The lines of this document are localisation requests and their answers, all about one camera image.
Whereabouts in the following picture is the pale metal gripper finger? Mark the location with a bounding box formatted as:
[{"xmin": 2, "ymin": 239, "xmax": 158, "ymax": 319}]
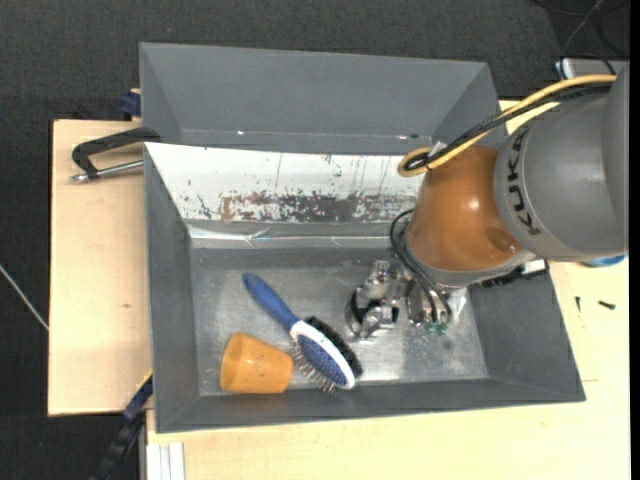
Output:
[
  {"xmin": 351, "ymin": 305, "xmax": 401, "ymax": 342},
  {"xmin": 343, "ymin": 288, "xmax": 372, "ymax": 330}
]

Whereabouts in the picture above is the orange plastic cup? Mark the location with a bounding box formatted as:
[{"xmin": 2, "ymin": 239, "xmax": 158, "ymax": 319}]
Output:
[{"xmin": 219, "ymin": 331, "xmax": 295, "ymax": 395}]

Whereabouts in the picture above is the blue and white hairbrush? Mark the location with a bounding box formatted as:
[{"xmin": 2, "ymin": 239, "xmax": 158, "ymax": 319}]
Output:
[{"xmin": 241, "ymin": 272, "xmax": 364, "ymax": 396}]

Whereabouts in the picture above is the grey metal bin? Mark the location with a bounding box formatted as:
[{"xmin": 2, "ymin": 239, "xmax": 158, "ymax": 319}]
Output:
[{"xmin": 138, "ymin": 41, "xmax": 587, "ymax": 434}]

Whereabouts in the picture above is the pale wood board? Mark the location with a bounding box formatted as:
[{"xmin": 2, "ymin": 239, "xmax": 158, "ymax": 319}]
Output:
[{"xmin": 47, "ymin": 119, "xmax": 154, "ymax": 418}]

